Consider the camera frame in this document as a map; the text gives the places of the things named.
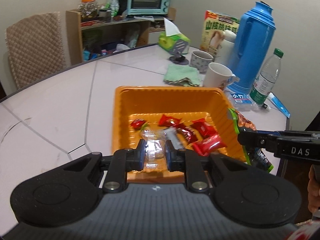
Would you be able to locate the person's right hand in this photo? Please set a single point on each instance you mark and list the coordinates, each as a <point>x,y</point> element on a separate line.
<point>313,192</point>

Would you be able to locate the green cloth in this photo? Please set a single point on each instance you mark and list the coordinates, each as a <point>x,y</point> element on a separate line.
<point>180,75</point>

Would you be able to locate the white thermos flask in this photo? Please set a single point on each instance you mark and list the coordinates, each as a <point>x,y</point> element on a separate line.
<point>225,47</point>

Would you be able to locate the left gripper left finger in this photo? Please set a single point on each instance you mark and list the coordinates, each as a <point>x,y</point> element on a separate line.
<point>135,158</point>

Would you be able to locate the orange plastic tray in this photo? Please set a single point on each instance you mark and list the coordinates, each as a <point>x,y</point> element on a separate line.
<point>164,106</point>

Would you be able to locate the red crinkled snack packet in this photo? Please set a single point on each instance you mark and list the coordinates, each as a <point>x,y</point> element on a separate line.
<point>187,133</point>

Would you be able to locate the clear brown candy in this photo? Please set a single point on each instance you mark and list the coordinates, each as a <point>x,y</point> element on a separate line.
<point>154,148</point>

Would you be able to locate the yellow green snack box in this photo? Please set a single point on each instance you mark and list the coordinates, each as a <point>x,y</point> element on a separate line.
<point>213,32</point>

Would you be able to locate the green tissue pack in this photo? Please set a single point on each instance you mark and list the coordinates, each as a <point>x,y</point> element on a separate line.
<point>172,40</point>

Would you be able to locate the grey phone stand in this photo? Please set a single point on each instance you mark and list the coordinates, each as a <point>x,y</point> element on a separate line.
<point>176,53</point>

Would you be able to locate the red white candy packet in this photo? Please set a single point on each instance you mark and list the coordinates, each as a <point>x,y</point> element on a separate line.
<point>204,128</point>

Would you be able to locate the beige quilted far chair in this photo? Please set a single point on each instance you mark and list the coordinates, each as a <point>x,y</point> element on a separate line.
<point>35,48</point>

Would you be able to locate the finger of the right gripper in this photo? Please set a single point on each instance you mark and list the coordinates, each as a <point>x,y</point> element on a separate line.
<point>286,133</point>
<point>255,140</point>

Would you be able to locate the long green dark snack bag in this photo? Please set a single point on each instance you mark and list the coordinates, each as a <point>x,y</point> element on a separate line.
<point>254,156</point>

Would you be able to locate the wooden shelf unit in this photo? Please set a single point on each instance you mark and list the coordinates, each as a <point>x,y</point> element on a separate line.
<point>96,35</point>

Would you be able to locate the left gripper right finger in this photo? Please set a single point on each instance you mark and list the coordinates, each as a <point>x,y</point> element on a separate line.
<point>175,158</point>

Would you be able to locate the blue thermos jug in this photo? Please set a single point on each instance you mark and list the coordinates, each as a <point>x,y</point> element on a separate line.
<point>254,36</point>

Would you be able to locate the clear black-print snack packet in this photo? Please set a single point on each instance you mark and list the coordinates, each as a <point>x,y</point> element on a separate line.
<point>171,134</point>

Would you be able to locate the red orange candy packet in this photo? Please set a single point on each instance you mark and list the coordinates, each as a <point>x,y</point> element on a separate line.
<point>168,121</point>

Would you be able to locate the blue tissue packet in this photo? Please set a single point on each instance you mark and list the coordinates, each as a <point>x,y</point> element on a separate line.
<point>240,102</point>

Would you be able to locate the white mug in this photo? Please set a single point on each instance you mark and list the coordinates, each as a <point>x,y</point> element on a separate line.
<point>219,76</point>

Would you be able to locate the clear water bottle green cap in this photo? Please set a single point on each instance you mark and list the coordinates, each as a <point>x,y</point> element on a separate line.
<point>265,80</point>

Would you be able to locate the large red snack pouch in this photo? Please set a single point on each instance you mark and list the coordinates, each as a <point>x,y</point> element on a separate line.
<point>208,145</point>

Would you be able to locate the glass jar orange lid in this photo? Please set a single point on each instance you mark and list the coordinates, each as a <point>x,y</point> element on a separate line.
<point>88,10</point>

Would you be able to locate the patterned grey cup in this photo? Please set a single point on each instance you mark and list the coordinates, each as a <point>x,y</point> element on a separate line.
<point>200,60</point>

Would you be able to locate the small red candy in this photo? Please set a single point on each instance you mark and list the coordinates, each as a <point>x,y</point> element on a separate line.
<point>137,124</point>

